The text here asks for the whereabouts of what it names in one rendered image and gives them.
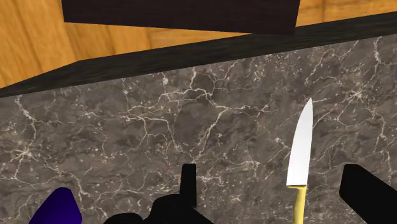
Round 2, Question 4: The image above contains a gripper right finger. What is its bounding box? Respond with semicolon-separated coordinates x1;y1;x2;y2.
338;164;397;224

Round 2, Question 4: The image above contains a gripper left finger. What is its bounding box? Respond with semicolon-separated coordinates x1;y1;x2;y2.
104;163;214;224

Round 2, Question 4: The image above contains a dark blue object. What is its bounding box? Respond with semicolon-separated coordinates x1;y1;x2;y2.
28;186;83;224

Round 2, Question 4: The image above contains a yellow handled kitchen knife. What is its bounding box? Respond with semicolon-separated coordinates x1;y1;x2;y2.
286;97;314;224

